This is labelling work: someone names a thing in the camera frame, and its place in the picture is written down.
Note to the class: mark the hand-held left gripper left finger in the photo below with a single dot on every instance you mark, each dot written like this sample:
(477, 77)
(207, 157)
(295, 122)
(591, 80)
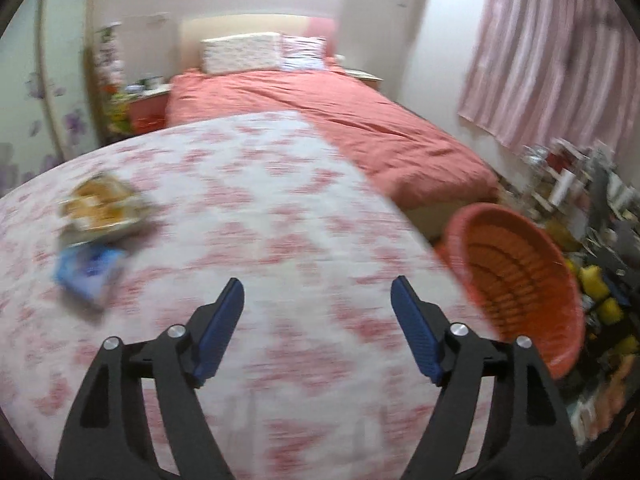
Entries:
(220, 330)

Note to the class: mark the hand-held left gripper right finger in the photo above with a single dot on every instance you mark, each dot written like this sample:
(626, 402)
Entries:
(417, 330)

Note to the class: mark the orange plastic basket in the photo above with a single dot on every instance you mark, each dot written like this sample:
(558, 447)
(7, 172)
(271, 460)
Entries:
(515, 280)

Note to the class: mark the floral tablecloth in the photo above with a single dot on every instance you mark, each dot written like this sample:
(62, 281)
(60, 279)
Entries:
(280, 210)

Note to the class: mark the blue packet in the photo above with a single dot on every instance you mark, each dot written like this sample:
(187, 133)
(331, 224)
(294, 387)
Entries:
(87, 272)

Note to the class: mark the clear snack packet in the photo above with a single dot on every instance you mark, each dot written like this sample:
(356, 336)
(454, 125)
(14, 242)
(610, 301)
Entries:
(100, 205)

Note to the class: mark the yellow cardboard box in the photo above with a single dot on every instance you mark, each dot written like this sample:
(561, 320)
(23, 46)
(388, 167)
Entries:
(562, 235)

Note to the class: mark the yellow soft object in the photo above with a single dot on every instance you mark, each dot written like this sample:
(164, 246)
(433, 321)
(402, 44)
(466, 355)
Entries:
(611, 310)
(594, 282)

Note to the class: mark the white storage cart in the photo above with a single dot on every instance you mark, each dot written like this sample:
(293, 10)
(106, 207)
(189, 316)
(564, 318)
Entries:
(562, 185)

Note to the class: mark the peach cloth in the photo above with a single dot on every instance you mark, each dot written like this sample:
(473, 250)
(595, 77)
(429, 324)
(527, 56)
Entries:
(615, 395)

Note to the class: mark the salmon duvet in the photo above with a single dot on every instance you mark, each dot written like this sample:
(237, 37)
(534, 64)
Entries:
(375, 125)

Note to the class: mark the pink white nightstand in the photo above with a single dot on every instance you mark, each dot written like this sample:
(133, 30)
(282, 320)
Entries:
(147, 115)
(367, 80)

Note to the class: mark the green yellow plush toy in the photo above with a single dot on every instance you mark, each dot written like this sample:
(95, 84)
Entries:
(117, 110)

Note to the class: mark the floral pillow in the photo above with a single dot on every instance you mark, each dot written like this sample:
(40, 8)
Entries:
(240, 55)

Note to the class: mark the pink striped pillow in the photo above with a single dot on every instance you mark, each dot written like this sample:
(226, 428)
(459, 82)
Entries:
(302, 55)

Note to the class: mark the pink striped curtain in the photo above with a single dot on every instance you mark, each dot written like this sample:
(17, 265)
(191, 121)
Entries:
(540, 60)

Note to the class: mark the flower print sliding wardrobe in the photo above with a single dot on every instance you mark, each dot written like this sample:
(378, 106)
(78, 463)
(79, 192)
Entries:
(25, 85)

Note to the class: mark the grey metal tube frame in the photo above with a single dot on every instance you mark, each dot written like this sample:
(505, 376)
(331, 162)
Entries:
(597, 195)

